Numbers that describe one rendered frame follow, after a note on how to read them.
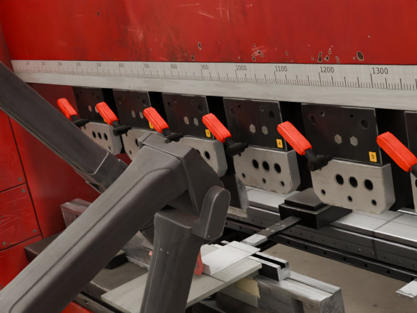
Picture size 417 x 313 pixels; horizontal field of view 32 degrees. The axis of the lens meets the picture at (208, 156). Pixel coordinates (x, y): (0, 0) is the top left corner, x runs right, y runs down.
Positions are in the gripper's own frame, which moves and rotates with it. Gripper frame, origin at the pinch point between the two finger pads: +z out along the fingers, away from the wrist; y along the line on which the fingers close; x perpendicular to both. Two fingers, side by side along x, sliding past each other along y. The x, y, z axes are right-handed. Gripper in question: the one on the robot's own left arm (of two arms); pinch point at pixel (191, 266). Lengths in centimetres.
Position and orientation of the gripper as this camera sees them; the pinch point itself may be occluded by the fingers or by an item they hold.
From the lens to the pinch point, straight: 145.2
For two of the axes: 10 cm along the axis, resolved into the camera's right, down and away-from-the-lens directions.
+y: -5.9, -1.1, 8.0
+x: -6.0, 7.1, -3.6
